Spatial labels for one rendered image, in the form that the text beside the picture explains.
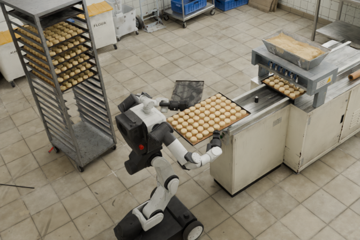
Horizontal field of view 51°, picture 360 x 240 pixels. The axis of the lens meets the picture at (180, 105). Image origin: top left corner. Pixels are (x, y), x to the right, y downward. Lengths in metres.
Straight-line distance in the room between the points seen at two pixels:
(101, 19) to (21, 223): 3.35
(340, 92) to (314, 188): 0.96
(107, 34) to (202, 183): 3.24
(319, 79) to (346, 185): 1.23
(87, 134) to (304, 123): 2.39
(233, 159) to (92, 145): 1.68
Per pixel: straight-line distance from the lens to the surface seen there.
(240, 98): 3.53
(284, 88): 3.63
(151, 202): 3.34
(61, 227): 3.88
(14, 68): 5.95
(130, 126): 2.57
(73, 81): 3.73
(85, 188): 4.11
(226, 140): 3.25
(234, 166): 3.47
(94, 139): 4.42
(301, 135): 3.68
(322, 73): 3.42
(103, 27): 6.20
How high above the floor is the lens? 2.94
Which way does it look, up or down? 36 degrees down
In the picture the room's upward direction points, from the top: 5 degrees counter-clockwise
